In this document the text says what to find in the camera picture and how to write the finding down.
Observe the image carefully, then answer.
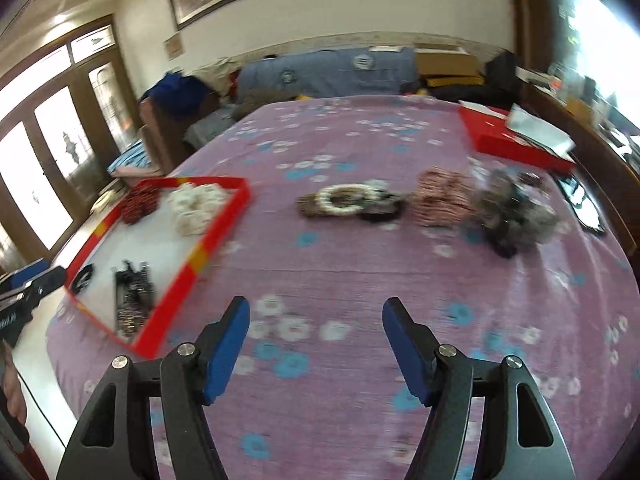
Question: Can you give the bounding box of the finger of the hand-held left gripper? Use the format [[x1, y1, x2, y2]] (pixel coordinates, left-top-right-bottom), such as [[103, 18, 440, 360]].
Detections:
[[20, 265, 67, 298]]

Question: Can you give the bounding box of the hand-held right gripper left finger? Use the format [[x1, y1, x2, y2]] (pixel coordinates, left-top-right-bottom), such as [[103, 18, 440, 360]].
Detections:
[[55, 296, 251, 480]]

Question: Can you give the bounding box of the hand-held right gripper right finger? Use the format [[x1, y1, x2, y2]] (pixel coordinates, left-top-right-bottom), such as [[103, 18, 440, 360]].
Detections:
[[382, 297, 583, 480]]

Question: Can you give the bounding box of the red tray white inside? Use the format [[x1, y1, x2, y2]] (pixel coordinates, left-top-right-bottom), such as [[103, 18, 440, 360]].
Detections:
[[65, 176, 252, 359]]

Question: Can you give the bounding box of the black hair tie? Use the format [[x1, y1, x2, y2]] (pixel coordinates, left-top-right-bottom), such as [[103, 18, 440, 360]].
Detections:
[[74, 264, 97, 295], [359, 199, 407, 222]]

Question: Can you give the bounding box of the red plaid scrunchie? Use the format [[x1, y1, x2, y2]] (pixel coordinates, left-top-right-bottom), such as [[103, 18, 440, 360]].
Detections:
[[411, 169, 477, 229]]

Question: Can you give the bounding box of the leopard print hair tie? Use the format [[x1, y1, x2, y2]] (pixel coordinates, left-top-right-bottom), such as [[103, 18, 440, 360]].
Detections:
[[296, 194, 327, 219]]

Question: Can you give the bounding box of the pearl bracelet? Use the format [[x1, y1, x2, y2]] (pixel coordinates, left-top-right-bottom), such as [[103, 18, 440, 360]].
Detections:
[[316, 184, 372, 219]]

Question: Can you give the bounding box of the grey fur scrunchie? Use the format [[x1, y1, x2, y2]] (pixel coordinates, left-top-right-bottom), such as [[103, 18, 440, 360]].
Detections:
[[474, 169, 560, 258]]

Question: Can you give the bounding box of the person's left hand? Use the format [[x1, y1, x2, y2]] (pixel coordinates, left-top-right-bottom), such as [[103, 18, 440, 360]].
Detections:
[[0, 349, 28, 428]]

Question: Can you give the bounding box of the black claw clip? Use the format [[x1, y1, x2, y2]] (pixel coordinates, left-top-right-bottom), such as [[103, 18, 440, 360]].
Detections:
[[114, 259, 155, 338]]

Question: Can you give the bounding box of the red dotted scrunchie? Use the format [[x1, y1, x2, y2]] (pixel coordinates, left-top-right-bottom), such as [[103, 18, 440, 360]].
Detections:
[[121, 182, 162, 225]]

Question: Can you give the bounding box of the light blue cushion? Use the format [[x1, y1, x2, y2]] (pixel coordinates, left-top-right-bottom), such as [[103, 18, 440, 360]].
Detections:
[[106, 141, 152, 177]]

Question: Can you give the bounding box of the white dotted scrunchie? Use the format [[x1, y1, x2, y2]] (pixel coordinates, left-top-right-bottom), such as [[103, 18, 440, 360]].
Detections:
[[166, 181, 227, 237]]

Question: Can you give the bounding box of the wooden glass door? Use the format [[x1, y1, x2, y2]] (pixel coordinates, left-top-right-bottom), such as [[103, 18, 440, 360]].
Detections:
[[0, 24, 137, 263]]

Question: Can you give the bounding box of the grey beaded hair band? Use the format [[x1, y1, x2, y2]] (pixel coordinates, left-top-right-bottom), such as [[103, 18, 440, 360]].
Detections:
[[364, 179, 403, 202]]

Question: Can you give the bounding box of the brown sofa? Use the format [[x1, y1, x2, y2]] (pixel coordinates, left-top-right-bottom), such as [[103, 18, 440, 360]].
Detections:
[[139, 94, 222, 177]]

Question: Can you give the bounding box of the small dark scrunchie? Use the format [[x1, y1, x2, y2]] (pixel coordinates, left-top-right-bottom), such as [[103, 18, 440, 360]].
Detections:
[[519, 171, 552, 195]]

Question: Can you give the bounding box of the grey patterned sheet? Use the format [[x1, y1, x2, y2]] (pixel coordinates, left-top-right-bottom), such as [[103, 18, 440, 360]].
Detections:
[[184, 106, 242, 149]]

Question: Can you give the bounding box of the blue clothing pile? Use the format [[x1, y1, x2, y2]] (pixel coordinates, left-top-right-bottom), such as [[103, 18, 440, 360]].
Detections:
[[146, 71, 212, 112]]

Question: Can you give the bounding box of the black flat device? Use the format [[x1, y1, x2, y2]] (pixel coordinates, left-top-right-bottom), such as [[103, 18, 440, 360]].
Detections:
[[556, 174, 607, 234]]

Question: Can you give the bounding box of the red flat box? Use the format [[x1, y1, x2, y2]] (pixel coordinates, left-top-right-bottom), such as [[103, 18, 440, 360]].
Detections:
[[459, 104, 577, 174]]

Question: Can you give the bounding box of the brown clothing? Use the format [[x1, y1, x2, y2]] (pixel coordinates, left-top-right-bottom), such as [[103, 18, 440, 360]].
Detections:
[[239, 89, 297, 117]]

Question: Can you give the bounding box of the white paper sheet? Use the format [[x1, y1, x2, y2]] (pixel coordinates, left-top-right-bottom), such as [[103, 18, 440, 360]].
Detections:
[[506, 104, 575, 155]]

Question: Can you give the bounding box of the wooden desk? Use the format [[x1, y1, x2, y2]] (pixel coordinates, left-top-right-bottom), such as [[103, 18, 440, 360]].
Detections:
[[516, 66, 640, 243]]

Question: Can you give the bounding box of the cardboard box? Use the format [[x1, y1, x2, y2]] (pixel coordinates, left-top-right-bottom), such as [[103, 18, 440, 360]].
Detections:
[[414, 49, 484, 89]]

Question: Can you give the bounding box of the blue printed blanket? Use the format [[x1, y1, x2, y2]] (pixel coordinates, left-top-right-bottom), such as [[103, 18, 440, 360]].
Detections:
[[236, 46, 419, 107]]

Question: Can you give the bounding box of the black bag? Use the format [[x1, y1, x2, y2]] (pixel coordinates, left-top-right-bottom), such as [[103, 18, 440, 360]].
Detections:
[[481, 51, 524, 107]]

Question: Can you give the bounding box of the black cable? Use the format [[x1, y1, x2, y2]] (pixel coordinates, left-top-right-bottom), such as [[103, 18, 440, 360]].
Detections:
[[15, 366, 67, 447]]

